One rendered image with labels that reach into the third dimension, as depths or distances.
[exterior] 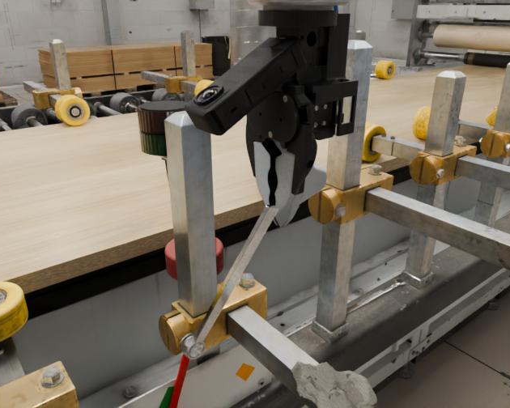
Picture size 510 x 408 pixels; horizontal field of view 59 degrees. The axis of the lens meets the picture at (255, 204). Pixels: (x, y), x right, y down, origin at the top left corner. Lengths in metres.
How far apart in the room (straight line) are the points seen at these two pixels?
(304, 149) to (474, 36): 2.47
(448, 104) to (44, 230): 0.67
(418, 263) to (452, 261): 0.15
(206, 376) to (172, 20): 8.19
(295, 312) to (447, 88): 0.52
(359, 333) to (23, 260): 0.53
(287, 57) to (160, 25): 8.12
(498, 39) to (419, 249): 1.99
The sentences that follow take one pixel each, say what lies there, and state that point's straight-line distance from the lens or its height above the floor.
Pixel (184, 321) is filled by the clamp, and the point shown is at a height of 0.87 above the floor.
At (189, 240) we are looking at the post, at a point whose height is 0.97.
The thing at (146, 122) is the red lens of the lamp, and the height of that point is 1.10.
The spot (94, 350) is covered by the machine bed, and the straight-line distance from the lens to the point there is 0.80.
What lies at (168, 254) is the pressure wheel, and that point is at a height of 0.91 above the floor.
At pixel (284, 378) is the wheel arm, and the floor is 0.84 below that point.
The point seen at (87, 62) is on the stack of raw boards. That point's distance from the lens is 6.63.
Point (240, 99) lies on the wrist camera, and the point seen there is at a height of 1.14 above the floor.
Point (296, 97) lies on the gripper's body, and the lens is 0.40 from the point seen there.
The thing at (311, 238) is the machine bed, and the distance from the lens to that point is 0.98.
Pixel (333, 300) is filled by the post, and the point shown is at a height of 0.78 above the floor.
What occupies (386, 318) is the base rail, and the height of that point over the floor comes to 0.70.
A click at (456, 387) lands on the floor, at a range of 1.81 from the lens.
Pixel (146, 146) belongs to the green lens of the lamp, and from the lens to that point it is 0.50.
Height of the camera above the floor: 1.21
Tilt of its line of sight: 24 degrees down
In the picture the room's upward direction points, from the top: straight up
